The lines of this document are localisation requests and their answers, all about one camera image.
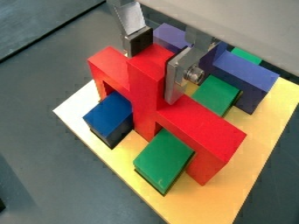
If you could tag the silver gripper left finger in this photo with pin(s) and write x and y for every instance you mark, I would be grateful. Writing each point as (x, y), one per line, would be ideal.
(135, 33)

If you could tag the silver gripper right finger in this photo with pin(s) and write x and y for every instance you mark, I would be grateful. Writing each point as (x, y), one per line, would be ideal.
(182, 66)

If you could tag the red three-legged block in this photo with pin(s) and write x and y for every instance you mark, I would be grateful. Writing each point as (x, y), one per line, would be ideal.
(137, 77)

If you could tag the yellow base board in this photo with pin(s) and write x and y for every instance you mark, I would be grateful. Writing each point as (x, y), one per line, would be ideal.
(193, 203)

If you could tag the purple three-legged block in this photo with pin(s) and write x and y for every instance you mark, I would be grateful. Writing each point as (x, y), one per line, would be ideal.
(229, 65)

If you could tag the blue long bar block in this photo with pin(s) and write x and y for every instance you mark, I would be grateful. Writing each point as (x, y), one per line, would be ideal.
(111, 119)

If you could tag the green long bar block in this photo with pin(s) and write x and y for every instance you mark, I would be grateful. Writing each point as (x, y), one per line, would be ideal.
(163, 160)

